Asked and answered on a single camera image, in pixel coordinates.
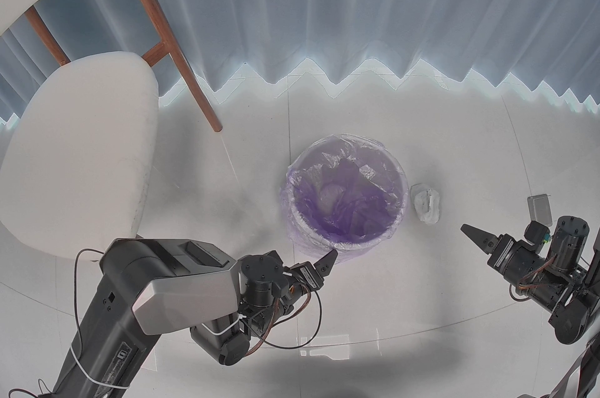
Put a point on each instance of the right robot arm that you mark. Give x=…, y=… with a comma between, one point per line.
x=569, y=241

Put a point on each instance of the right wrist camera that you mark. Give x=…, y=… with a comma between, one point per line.
x=535, y=236

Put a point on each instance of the crumpled white paper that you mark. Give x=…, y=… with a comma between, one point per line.
x=426, y=204

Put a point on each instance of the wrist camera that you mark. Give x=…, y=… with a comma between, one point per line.
x=535, y=236
x=279, y=267

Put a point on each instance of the white trash bin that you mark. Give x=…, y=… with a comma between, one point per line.
x=304, y=232

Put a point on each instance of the purple plastic bag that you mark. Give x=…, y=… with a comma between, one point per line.
x=337, y=208

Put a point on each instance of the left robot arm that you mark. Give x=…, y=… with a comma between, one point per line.
x=178, y=293

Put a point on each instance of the white cushioned wooden chair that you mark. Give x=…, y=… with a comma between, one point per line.
x=84, y=129

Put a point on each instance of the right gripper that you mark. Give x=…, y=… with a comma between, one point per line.
x=515, y=265

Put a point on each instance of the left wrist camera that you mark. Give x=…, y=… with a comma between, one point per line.
x=279, y=267

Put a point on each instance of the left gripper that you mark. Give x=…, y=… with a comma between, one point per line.
x=307, y=279

